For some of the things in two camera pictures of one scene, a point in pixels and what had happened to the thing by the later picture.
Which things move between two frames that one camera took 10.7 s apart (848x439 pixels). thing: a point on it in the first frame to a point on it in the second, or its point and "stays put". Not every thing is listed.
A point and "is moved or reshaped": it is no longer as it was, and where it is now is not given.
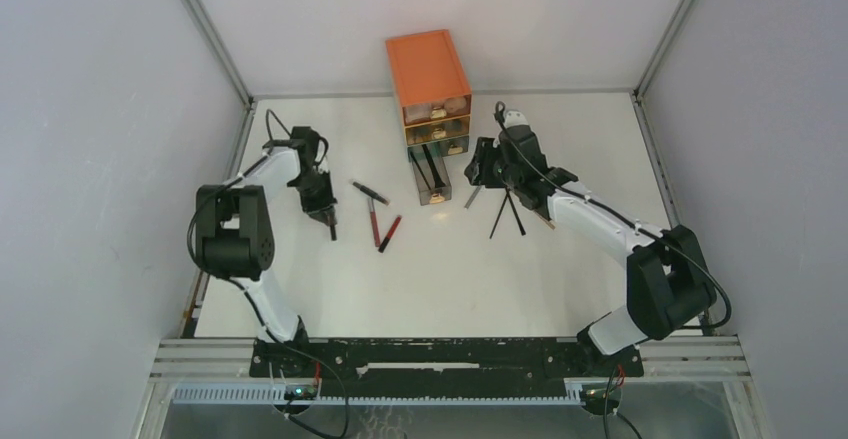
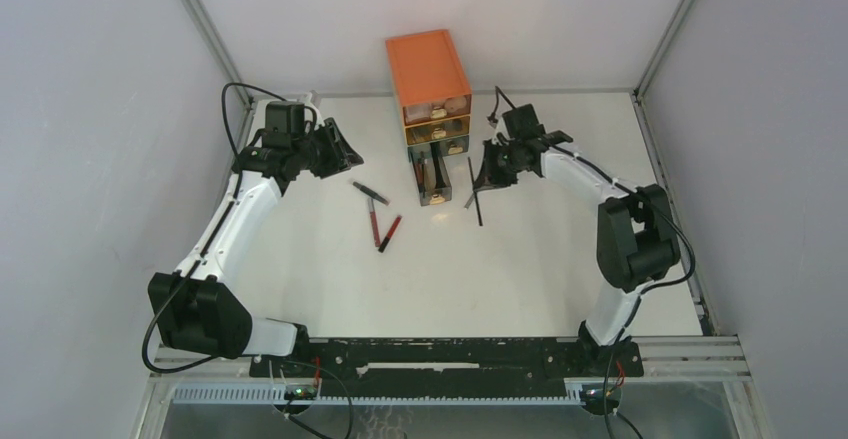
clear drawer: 438,131 stays put
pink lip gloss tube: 374,222 stays put
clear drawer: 431,177 stays put
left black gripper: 323,209 to 339,160
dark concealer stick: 373,194 stays put
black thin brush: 519,222 to 474,190
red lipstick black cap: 390,234 stays put
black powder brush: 437,181 is moved or reshaped
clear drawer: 453,146 stays put
